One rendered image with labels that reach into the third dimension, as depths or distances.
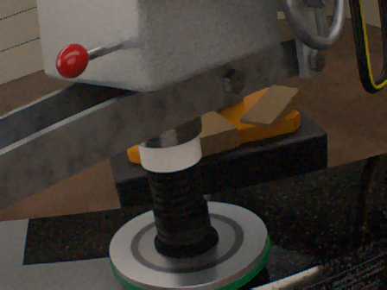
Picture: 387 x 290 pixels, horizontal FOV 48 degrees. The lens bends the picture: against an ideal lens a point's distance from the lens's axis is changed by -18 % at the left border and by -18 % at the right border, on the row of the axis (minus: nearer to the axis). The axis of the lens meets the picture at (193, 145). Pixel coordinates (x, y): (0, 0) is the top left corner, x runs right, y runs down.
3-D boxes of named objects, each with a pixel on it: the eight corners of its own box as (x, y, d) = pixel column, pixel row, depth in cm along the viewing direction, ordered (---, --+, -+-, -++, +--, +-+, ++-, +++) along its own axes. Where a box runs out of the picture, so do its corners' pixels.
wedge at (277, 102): (274, 99, 154) (272, 84, 152) (301, 104, 148) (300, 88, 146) (239, 122, 140) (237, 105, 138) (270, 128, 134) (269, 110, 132)
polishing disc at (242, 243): (236, 194, 78) (235, 187, 78) (291, 262, 59) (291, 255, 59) (100, 227, 74) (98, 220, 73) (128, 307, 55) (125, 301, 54)
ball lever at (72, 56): (117, 55, 46) (113, 25, 45) (137, 56, 44) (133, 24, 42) (52, 82, 41) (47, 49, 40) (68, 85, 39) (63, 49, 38)
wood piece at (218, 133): (173, 131, 141) (170, 114, 139) (208, 122, 144) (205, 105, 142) (201, 157, 123) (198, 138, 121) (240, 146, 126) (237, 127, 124)
